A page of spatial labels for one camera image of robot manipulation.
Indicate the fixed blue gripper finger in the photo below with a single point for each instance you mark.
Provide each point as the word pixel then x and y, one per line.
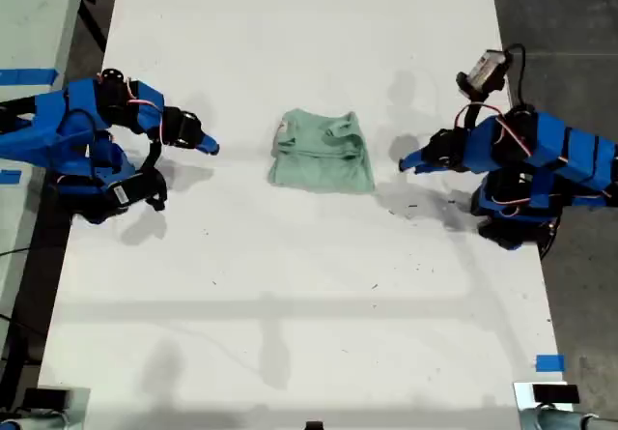
pixel 417 157
pixel 208 141

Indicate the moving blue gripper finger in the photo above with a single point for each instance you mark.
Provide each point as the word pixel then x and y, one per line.
pixel 419 168
pixel 206 150

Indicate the pale green T-shirt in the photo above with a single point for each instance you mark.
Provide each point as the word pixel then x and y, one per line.
pixel 318 174

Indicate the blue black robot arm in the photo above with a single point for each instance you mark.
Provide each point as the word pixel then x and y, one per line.
pixel 48 130
pixel 555 154

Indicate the black table leg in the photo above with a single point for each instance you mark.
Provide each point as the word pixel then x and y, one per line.
pixel 94 19

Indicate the long blue tape strip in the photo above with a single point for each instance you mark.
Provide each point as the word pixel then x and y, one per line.
pixel 26 76

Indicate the short blue tape strip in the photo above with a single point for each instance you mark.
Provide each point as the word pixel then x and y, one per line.
pixel 10 177

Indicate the white side table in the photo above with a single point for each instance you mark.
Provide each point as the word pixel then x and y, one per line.
pixel 29 24

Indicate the square blue tape piece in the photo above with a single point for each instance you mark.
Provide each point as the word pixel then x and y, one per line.
pixel 550 363

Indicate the bright metal plate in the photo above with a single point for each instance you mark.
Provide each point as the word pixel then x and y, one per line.
pixel 522 393

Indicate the black box on bright plate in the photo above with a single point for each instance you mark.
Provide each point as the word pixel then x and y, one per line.
pixel 555 393

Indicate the small black block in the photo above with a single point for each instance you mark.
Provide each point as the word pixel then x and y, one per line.
pixel 314 425

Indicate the grey metal tube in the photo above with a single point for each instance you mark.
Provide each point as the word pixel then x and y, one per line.
pixel 34 422
pixel 570 420

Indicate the black box on dull plate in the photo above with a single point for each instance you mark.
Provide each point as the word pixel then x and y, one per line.
pixel 46 399

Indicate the black labelled camera box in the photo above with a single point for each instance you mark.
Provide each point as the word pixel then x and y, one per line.
pixel 123 192

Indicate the grey black camera box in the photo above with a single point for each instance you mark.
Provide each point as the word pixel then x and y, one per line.
pixel 487 68

